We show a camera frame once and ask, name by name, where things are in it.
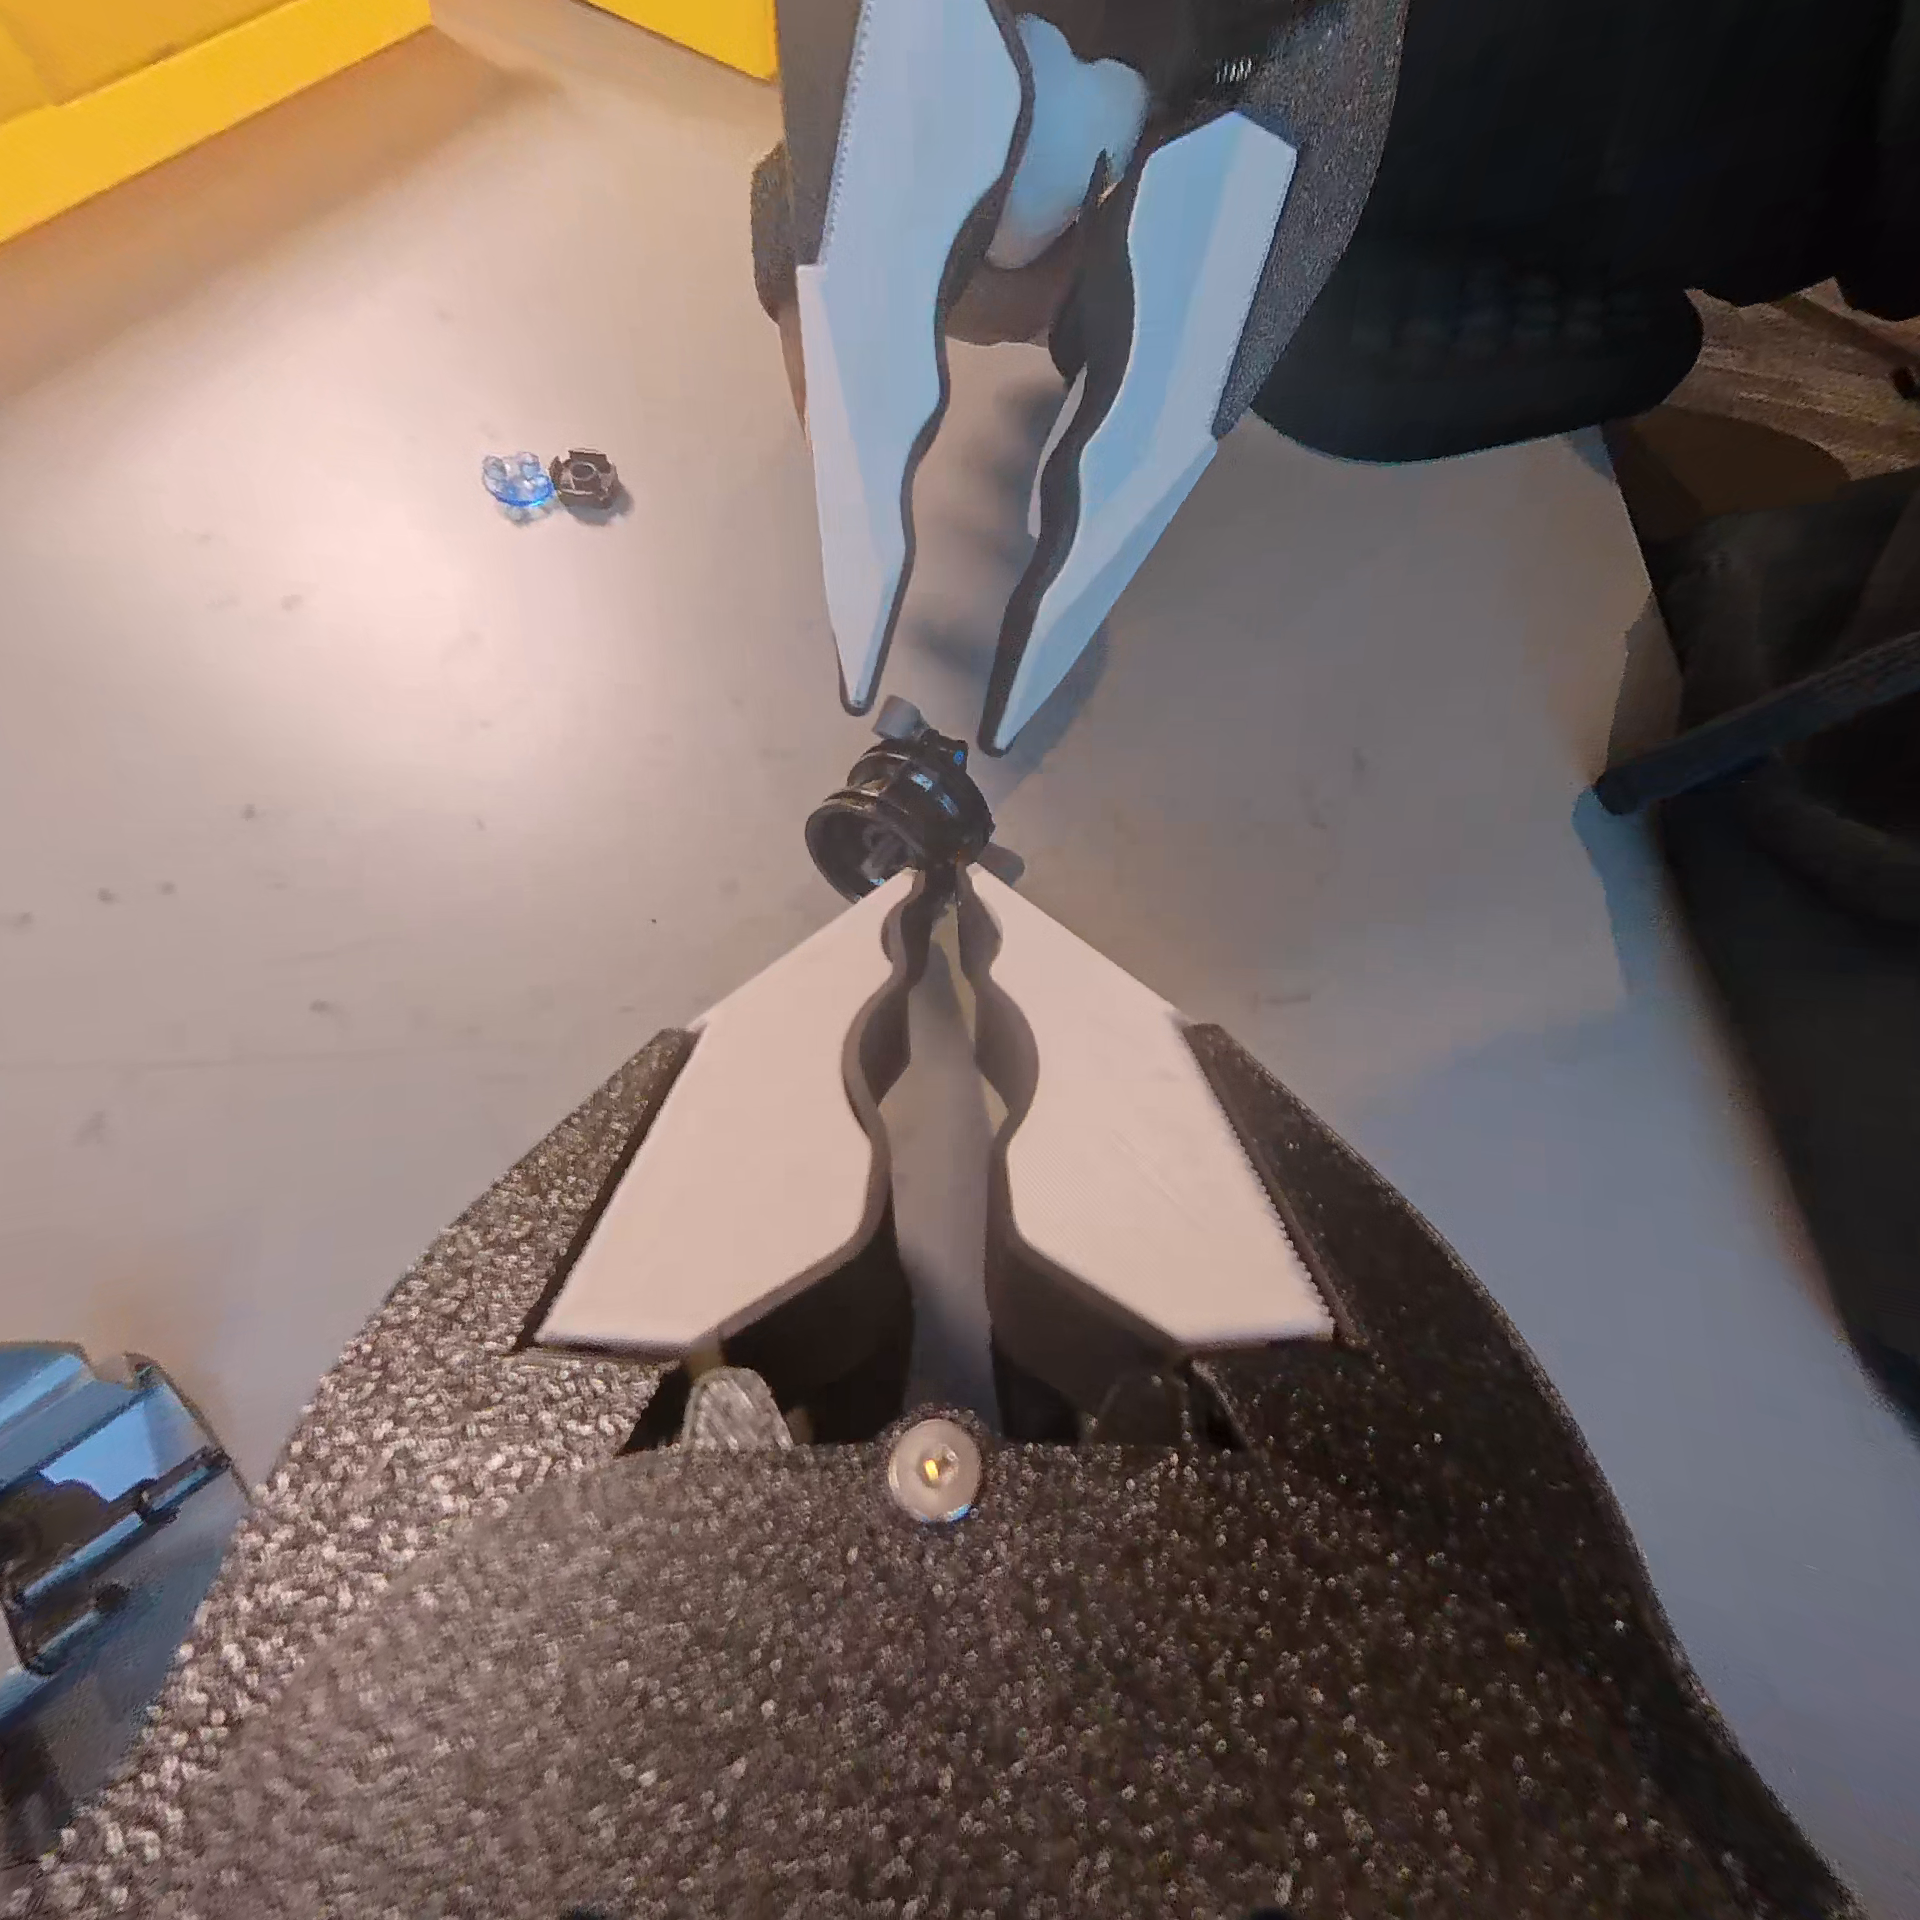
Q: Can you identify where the grey desk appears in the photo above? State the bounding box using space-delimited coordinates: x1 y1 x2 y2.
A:
0 0 1920 1920

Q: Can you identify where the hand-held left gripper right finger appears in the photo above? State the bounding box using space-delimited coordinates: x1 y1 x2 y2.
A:
959 874 1336 1350

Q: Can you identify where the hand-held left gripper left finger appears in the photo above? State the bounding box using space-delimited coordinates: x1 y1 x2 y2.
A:
533 871 922 1356

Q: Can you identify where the person in black hoodie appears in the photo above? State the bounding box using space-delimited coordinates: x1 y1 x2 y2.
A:
1594 450 1920 1427

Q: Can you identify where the black toy wheel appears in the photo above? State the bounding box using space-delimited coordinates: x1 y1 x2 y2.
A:
804 747 1003 905

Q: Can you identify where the yellow storage bin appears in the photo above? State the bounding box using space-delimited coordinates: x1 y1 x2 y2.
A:
0 0 436 246
551 0 783 81

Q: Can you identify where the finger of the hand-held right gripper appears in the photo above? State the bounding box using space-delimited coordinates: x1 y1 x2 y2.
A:
975 113 1302 755
791 0 1038 713

